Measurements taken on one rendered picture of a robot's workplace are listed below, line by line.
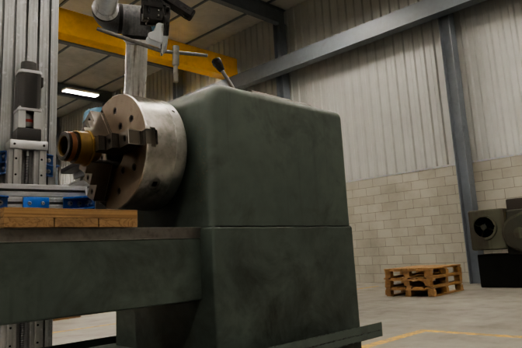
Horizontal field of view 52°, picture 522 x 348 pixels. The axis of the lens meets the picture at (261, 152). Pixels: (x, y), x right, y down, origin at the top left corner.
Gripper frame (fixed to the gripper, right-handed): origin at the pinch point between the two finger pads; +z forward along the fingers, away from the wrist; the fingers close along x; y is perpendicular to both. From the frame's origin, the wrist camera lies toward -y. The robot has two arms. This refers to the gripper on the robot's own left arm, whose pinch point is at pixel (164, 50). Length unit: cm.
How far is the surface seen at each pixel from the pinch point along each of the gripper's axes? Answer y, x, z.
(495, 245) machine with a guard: -678, -580, 84
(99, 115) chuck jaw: 18.7, 5.5, 22.4
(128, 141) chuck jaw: 12.6, 24.2, 32.3
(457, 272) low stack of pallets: -604, -592, 128
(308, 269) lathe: -42, 11, 66
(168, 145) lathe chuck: 2.4, 22.0, 32.4
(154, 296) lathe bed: 6, 27, 69
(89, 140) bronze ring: 21.4, 17.6, 31.4
